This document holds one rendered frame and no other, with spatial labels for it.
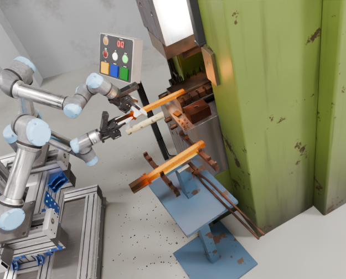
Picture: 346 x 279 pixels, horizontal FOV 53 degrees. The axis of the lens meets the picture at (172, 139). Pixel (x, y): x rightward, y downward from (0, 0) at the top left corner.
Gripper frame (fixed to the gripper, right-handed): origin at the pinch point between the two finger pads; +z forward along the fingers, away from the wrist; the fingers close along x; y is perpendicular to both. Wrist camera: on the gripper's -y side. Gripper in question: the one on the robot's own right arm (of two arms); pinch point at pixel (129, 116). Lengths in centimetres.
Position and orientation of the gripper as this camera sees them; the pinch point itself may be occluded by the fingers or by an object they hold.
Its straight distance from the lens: 194.1
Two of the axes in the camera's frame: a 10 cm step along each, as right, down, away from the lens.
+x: 4.1, 5.5, -7.3
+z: 8.8, -4.4, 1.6
